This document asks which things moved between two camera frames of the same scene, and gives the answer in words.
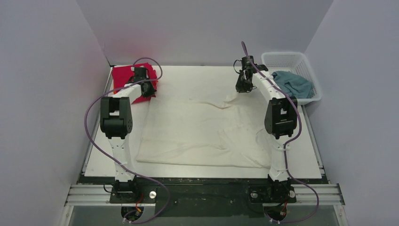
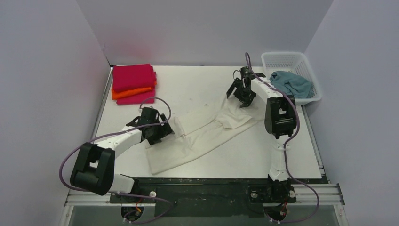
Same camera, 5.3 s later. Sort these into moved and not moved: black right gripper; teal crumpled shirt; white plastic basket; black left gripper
Moved: black right gripper; black left gripper
Not moved: teal crumpled shirt; white plastic basket
